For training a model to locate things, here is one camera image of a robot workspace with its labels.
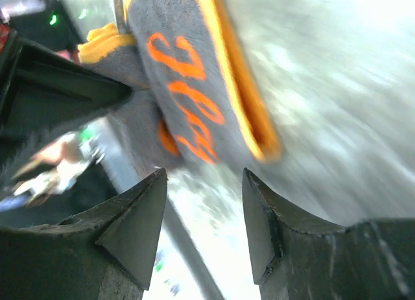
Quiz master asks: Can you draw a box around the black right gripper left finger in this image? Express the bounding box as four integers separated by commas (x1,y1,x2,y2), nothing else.
1,169,167,299

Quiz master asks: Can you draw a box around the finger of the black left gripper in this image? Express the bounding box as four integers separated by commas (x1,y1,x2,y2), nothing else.
1,30,132,183

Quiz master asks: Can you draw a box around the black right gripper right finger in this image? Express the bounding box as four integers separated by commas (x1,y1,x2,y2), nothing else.
242,170,414,299

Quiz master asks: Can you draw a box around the orange and grey towel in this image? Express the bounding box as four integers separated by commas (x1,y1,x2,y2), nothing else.
78,0,281,174

